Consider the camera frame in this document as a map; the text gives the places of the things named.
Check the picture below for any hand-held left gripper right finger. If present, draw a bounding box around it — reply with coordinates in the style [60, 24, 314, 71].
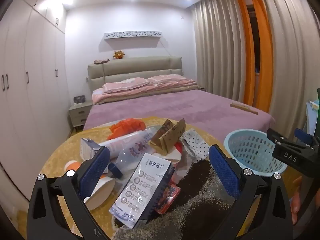
[209, 144, 293, 240]

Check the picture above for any clear plastic bottle blue cap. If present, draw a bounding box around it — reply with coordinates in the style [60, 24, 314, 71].
[97, 127, 162, 180]

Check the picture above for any white polka-dot wrapper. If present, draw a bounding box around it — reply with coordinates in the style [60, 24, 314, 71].
[180, 129, 209, 163]

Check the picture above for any small white blue carton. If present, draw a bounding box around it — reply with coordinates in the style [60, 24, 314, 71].
[80, 138, 105, 162]

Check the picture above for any beige nightstand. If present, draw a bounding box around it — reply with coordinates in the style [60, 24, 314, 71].
[69, 101, 93, 130]

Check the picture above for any light blue plastic basket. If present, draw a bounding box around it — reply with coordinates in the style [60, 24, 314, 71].
[224, 129, 287, 178]

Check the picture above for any white patterned wall shelf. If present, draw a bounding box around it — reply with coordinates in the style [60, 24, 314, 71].
[104, 31, 163, 40]

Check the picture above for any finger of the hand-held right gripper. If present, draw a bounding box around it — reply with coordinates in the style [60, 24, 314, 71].
[294, 128, 320, 147]
[266, 128, 292, 145]

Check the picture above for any wooden stick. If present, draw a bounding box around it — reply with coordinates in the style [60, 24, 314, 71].
[230, 102, 258, 115]

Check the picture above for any beige curtain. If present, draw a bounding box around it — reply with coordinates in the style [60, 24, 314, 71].
[260, 0, 320, 140]
[191, 0, 247, 105]

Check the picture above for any brown paper bag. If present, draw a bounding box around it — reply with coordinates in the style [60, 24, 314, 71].
[148, 119, 187, 155]

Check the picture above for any light blue board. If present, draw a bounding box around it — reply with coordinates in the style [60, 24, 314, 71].
[306, 100, 320, 135]

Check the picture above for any pink pillow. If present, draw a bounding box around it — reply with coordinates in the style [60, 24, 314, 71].
[147, 74, 188, 84]
[102, 78, 149, 93]

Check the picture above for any white blue milk carton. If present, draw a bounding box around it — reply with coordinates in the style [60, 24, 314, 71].
[109, 152, 175, 229]

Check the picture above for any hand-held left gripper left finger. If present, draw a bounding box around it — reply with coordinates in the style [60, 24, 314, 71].
[27, 145, 111, 240]

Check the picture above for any orange plastic bag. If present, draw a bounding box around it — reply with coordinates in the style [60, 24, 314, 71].
[107, 118, 146, 140]

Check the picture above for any purple bed blanket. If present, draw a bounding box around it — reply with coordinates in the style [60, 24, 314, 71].
[84, 90, 273, 143]

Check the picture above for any red snack packet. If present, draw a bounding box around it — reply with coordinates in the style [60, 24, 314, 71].
[157, 181, 182, 214]

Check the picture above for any beige upholstered bed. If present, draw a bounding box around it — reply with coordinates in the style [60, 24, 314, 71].
[84, 56, 273, 143]

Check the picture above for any dark window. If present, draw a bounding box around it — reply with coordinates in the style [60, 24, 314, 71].
[246, 5, 260, 74]

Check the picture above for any white wardrobe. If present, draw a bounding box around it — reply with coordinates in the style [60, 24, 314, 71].
[0, 0, 70, 205]

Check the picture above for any person's right hand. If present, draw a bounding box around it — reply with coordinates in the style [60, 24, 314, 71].
[291, 176, 305, 226]

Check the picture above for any orange curtain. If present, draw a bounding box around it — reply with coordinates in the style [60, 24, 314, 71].
[247, 0, 273, 113]
[234, 0, 255, 108]

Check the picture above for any white orange paper cup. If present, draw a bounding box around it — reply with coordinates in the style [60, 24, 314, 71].
[64, 160, 117, 210]

